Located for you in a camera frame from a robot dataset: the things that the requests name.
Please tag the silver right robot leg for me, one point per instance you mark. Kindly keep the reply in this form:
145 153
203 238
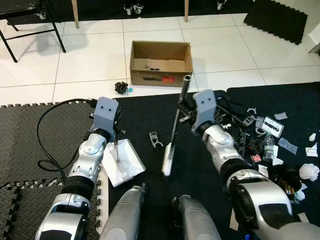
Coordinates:
197 220

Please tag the black foam puzzle mat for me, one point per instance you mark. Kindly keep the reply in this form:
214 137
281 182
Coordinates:
20 130

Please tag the clear plastic bottle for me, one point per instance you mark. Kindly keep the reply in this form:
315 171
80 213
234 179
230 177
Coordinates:
268 147

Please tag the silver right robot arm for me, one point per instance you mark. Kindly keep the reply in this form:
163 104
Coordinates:
260 205

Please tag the black carpet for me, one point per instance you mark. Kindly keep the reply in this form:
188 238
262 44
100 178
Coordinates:
160 4

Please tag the black wheeled stand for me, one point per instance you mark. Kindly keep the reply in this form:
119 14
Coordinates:
136 8

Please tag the black plastic bag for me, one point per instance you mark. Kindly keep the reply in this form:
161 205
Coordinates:
285 177

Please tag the silver robot leg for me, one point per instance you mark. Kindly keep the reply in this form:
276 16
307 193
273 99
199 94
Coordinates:
125 215
197 220

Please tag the small pink card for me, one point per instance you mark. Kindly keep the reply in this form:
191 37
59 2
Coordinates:
256 158

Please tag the black floor mat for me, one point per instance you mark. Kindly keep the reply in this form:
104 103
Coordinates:
290 100
150 115

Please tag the black plastic clump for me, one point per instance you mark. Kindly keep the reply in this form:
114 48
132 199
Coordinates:
121 88

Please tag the loose black foam tile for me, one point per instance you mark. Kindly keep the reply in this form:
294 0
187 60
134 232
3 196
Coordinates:
275 20

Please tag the silver left robot leg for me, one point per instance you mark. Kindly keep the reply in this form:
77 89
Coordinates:
125 215

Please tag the small grey black clip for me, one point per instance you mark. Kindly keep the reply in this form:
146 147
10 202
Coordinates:
156 140

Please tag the white paper piece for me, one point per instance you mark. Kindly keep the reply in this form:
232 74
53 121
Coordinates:
312 150

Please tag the black folding chair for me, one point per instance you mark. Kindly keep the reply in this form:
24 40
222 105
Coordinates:
15 7

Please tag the long black bar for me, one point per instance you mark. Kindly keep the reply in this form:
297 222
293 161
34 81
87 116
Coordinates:
240 117

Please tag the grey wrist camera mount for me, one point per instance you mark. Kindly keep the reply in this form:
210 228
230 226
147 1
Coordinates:
106 112
205 107

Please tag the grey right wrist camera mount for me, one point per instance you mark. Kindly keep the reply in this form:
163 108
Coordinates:
205 107

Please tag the small teal cap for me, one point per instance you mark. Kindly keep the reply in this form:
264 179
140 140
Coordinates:
130 90

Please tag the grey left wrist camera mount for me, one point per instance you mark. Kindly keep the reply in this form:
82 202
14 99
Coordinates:
106 112

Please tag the clear bubble wrap piece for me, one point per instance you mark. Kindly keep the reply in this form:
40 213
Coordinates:
287 145

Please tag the white crumpled tissue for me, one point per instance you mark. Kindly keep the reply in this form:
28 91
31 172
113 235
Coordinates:
309 171

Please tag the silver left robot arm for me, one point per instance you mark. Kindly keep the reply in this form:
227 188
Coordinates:
82 165

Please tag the open brown cardboard box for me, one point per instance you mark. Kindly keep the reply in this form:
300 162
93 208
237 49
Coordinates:
160 60

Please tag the grey plastic piece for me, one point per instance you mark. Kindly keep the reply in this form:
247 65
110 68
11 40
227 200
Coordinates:
281 116

